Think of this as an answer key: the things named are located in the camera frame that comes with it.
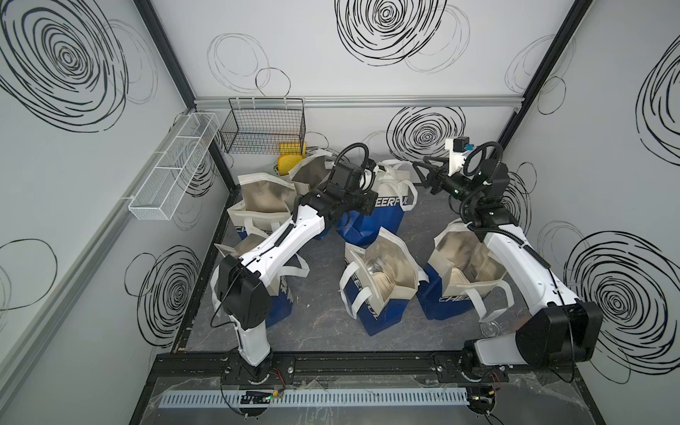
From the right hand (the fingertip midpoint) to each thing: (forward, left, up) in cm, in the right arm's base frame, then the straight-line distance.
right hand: (422, 161), depth 70 cm
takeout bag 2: (-29, +38, -25) cm, 54 cm away
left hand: (-1, +12, -13) cm, 17 cm away
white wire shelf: (-5, +72, -6) cm, 72 cm away
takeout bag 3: (-20, +10, -32) cm, 39 cm away
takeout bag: (-17, -16, -33) cm, 41 cm away
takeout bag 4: (+4, +49, -22) cm, 53 cm away
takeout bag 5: (0, +5, -12) cm, 13 cm away
